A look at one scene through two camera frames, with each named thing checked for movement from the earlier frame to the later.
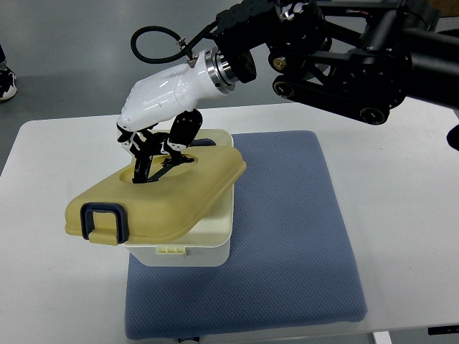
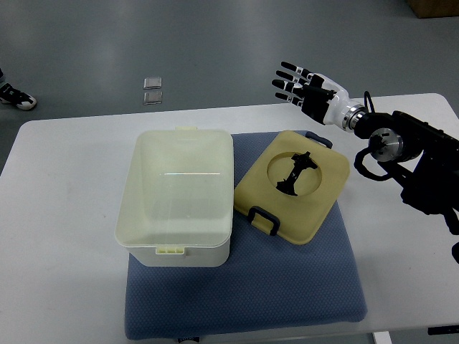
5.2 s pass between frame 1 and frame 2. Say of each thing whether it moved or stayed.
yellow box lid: moved
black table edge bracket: stayed
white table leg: stayed
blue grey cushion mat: stayed
